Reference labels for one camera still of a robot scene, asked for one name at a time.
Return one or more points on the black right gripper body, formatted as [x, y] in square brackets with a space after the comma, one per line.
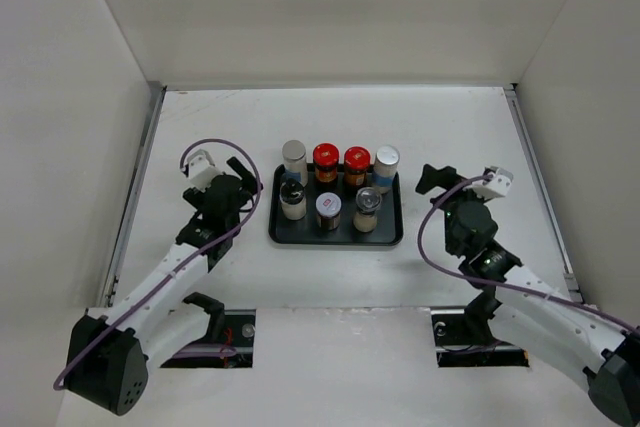
[449, 213]

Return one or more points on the white lid blue label shaker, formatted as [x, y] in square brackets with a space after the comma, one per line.
[385, 168]

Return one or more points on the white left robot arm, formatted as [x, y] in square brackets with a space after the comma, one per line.
[111, 355]

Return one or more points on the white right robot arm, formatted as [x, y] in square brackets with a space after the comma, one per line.
[597, 351]

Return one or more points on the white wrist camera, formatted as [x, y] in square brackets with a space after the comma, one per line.
[496, 184]
[200, 170]

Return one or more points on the black knob grinder bottle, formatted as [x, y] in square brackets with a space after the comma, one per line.
[292, 197]

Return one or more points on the silver lid blue label shaker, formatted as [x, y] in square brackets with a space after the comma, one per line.
[295, 162]

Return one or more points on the red lid sauce jar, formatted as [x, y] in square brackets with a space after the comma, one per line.
[326, 158]
[356, 164]

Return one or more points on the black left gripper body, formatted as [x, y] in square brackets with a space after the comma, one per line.
[196, 197]

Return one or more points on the black plastic tray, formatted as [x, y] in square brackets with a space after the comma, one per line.
[388, 232]

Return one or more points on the grey lid salt grinder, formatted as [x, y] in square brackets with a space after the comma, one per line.
[368, 202]

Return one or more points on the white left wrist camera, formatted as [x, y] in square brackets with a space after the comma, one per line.
[200, 170]

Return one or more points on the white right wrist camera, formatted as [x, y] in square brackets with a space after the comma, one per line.
[496, 184]

